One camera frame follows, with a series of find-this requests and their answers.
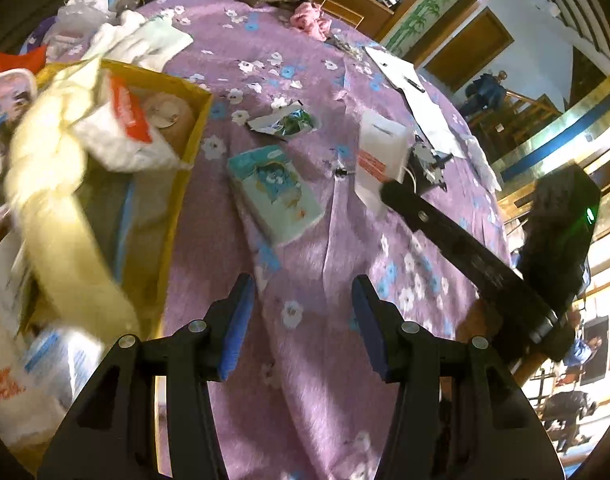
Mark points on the pale green folded cloth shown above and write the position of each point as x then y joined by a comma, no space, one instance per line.
155,42

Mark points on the small white red-print bag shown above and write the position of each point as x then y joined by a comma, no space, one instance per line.
380,140

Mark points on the large white red-print bag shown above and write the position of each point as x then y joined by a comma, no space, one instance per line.
5,390

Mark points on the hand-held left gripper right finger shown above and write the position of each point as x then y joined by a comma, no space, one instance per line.
370,325

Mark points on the white paper sheet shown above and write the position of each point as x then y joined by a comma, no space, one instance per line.
432,115
390,62

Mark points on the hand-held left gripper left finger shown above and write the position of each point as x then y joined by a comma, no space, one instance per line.
237,320

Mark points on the black bag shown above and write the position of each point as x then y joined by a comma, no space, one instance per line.
15,10

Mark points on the black pen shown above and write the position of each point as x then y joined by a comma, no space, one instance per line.
410,84

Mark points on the wooden stair railing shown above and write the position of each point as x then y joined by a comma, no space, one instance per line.
525,115

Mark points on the wooden door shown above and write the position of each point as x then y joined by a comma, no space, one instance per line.
465,50

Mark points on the person's right hand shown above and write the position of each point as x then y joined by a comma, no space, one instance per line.
477,322

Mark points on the green white torn packet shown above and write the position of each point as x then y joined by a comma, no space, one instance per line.
290,122

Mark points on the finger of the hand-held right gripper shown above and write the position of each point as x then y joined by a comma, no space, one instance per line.
425,220

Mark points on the round beige item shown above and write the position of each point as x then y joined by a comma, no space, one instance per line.
167,112

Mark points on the wooden mirror cabinet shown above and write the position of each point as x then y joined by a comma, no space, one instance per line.
355,7

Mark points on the yellow storage box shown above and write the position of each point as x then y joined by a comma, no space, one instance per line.
150,270

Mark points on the cream cloth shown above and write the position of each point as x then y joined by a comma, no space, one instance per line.
60,220

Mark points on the red cloth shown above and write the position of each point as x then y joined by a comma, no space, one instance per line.
15,60

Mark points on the pink cloth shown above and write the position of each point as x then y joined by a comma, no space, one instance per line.
310,17

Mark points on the teal tissue pack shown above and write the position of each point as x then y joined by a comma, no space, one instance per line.
275,195

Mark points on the crumpled white plastic bags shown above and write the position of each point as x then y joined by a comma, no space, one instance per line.
85,15

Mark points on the staircase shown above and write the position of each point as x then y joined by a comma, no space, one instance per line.
560,0

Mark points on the gold framed screen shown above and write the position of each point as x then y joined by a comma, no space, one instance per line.
560,130

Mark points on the blue white tissue pack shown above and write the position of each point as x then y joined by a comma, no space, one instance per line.
60,355

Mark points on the black white printed pouch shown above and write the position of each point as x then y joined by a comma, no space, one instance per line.
430,165

